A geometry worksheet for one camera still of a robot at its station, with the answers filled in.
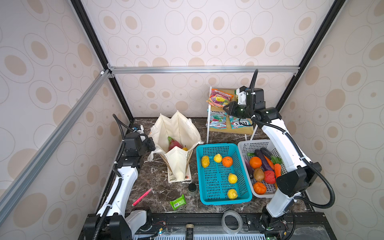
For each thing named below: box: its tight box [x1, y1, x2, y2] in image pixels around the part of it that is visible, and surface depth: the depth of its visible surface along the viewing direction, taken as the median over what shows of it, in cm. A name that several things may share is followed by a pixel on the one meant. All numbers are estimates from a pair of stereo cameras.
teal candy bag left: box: [209, 111, 227, 130], surface depth 94 cm
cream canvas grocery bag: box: [147, 110, 204, 184], surface depth 85 cm
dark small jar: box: [188, 183, 197, 192], surface depth 77 cm
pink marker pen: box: [131, 187, 153, 207], surface depth 83 cm
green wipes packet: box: [169, 194, 187, 211], surface depth 81 cm
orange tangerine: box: [222, 156, 233, 168], surface depth 92 cm
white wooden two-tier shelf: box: [205, 86, 259, 144], surface depth 89 cm
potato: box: [254, 167, 265, 182], surface depth 85 cm
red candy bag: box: [206, 88, 234, 109], surface depth 81 cm
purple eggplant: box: [254, 149, 274, 171], surface depth 94 cm
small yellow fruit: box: [214, 153, 223, 163], surface depth 95 cm
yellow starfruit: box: [201, 155, 210, 168], surface depth 93 cm
